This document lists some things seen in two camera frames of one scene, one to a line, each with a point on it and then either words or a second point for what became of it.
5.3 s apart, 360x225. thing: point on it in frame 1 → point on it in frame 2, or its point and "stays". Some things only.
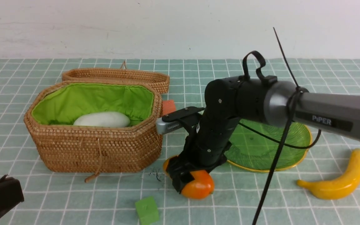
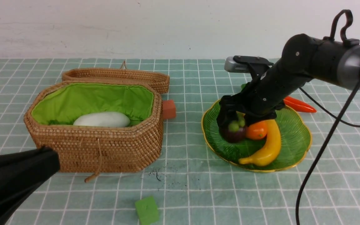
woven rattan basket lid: x=160 y=80 stays
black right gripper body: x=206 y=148 → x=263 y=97
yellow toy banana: x=343 y=185 → x=270 y=151
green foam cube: x=147 y=210 stays
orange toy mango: x=202 y=186 → x=257 y=131
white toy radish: x=103 y=119 stays
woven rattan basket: x=58 y=143 stays
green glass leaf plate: x=251 y=150 stays
